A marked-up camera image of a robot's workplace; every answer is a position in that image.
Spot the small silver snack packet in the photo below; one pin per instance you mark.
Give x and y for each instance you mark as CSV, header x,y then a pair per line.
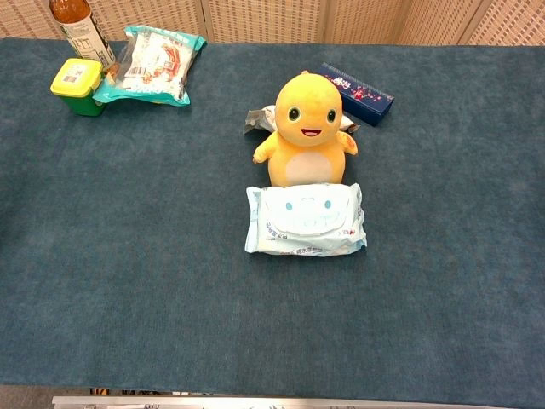
x,y
259,119

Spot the yellow-lidded green container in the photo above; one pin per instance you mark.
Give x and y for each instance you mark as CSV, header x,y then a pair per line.
x,y
78,87

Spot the teal instant noodle packet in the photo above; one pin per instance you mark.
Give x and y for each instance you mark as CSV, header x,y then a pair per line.
x,y
151,66

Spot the aluminium frame rail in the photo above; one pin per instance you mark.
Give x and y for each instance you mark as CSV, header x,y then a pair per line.
x,y
255,401

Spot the light blue wet wipes pack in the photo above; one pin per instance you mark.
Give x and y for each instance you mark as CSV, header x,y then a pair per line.
x,y
304,221

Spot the amber tea bottle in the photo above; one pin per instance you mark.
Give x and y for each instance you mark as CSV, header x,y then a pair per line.
x,y
83,30

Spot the yellow plush duck toy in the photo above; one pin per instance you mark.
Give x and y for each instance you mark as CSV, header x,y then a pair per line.
x,y
306,147

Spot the woven folding screen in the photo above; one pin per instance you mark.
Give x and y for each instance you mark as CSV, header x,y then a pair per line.
x,y
298,19

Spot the dark teal table cloth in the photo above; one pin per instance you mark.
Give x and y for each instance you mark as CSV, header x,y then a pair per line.
x,y
127,255

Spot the dark blue rectangular box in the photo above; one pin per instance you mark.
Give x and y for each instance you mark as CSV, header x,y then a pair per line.
x,y
357,93

